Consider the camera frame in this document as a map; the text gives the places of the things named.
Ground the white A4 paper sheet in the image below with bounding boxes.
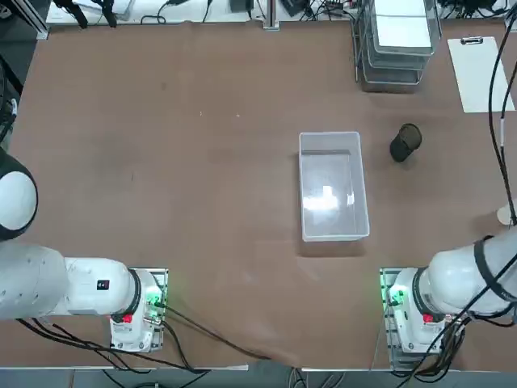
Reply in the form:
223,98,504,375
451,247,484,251
373,0,432,49

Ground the clear plastic bin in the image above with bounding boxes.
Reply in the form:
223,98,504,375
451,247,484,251
298,130,372,243

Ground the black mesh pen cup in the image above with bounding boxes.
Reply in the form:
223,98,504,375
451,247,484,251
389,123,423,163

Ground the black stand leg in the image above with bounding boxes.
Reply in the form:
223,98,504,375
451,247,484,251
100,0,119,28
54,0,89,29

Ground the cream paper cup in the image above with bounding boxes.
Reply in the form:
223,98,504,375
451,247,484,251
496,204,515,226

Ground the white clipboard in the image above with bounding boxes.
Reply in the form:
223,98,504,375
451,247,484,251
447,36,517,115

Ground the black cable on table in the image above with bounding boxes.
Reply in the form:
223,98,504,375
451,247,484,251
161,305,284,363

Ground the silver wire file organizer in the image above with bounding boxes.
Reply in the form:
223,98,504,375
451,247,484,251
350,0,444,95

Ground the aluminium camera post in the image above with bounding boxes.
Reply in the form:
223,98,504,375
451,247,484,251
262,0,280,32

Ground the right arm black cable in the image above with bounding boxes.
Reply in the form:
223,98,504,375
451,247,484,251
474,0,517,324

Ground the aluminium frame profile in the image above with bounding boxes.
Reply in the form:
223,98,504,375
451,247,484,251
0,0,50,40

